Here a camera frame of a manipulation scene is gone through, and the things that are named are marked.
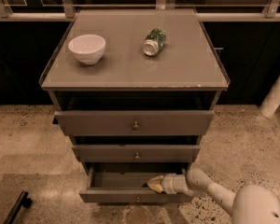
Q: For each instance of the grey drawer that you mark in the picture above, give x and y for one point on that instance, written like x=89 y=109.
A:
x=127 y=184
x=136 y=153
x=134 y=123

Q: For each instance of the green soda can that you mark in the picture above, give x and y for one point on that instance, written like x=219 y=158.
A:
x=154 y=42

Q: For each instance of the white ceramic bowl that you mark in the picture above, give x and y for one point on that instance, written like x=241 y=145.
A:
x=87 y=49

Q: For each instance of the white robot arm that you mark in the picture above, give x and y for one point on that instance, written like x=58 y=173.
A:
x=251 y=204

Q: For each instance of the grey middle drawer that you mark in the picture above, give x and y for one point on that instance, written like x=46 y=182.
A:
x=136 y=153

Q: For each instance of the grey bottom drawer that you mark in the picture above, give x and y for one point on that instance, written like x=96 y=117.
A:
x=127 y=184

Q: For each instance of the metal railing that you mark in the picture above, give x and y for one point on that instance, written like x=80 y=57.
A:
x=140 y=3

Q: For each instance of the black bar on floor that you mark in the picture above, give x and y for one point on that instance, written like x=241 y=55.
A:
x=23 y=201

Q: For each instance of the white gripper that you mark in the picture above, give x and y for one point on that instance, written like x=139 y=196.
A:
x=168 y=184

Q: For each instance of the grey drawer cabinet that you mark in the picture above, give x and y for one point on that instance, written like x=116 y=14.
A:
x=186 y=75

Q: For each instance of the grey top drawer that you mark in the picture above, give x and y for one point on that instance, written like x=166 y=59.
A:
x=134 y=123

